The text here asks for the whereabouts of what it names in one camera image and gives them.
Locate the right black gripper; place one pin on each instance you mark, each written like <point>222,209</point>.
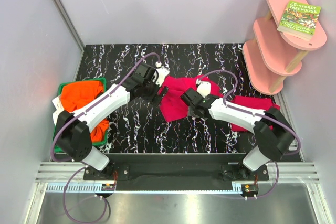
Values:
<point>204,96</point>

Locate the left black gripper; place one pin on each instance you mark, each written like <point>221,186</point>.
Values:
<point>158,97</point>

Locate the magenta t-shirt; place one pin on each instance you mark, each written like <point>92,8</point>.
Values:
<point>172,107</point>

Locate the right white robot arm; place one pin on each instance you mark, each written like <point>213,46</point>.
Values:
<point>272,132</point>

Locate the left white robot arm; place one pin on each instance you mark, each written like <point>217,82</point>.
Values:
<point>73,129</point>

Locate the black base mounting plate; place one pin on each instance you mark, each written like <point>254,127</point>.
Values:
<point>233,168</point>

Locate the orange t-shirt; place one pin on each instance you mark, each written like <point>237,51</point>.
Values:
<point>79,94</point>

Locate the pink three-tier shelf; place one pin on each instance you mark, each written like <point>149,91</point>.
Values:
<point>272,56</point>

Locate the white t-shirt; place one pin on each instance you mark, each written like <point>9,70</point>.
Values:
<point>58,108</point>

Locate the green plastic basket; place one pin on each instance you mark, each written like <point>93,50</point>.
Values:
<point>103,80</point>

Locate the green storey treehouse book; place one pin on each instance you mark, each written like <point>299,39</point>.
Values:
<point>299,20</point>

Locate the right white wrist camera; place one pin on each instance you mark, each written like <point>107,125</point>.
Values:
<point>203,87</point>

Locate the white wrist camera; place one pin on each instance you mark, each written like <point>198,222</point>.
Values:
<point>160,74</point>
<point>203,87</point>

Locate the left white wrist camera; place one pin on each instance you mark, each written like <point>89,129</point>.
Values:
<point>160,74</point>

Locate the aluminium rail frame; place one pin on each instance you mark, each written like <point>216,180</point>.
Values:
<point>286,173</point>

